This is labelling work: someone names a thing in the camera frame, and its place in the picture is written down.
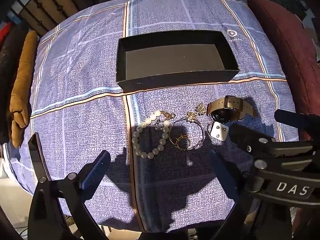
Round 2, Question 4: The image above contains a silver wire bangle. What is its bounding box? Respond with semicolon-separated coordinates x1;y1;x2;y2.
168;118;206;151

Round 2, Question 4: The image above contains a brown strap wristwatch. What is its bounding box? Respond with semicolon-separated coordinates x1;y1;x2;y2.
206;95;258;126

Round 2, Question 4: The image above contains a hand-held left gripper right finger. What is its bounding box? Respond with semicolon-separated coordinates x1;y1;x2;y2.
210;149;293;240

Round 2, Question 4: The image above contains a black glossy bar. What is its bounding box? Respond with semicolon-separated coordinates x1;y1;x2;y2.
28;132;52;181

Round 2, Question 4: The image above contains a white pearl bracelet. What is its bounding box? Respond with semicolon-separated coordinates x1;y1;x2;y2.
132;109;177;159

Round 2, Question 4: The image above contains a maroon cushion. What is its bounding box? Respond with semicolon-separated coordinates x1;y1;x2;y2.
247;0;320;120

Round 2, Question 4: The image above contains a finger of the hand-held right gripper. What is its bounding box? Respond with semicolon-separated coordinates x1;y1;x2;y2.
274;109;320;140
228;124;320;160

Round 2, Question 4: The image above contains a wooden frame with black rails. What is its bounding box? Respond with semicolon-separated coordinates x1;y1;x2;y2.
7;0;137;37

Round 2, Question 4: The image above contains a dark cloth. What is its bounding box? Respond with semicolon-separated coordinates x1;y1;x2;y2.
0;30;25;145

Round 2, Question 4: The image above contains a gold cage ring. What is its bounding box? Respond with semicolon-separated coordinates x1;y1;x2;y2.
172;134;192;151

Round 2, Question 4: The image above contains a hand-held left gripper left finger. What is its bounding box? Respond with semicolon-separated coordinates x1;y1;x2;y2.
28;150;112;240

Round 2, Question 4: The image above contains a brown cushion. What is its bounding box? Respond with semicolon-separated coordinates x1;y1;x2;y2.
9;30;39;149

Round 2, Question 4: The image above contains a black cardboard box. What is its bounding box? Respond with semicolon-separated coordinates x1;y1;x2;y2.
115;29;240;93

